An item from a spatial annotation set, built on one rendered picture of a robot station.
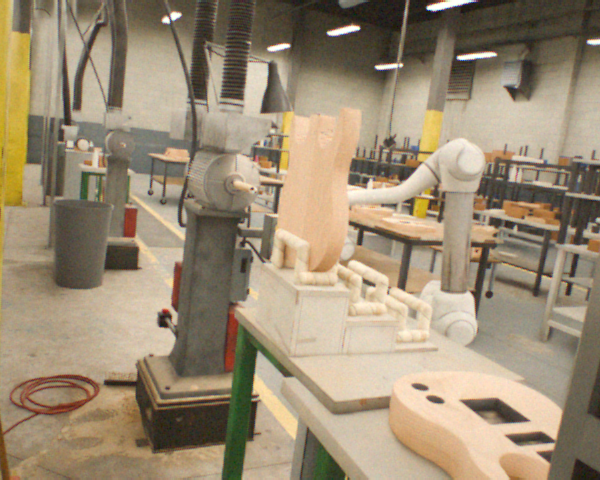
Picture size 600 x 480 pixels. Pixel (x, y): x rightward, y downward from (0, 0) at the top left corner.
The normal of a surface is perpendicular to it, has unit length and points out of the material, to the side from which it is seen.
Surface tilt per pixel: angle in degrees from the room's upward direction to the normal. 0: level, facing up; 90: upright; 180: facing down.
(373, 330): 90
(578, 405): 90
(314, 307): 90
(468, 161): 84
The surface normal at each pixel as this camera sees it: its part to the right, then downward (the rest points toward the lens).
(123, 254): 0.39, 0.21
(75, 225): 0.11, 0.24
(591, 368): -0.89, -0.04
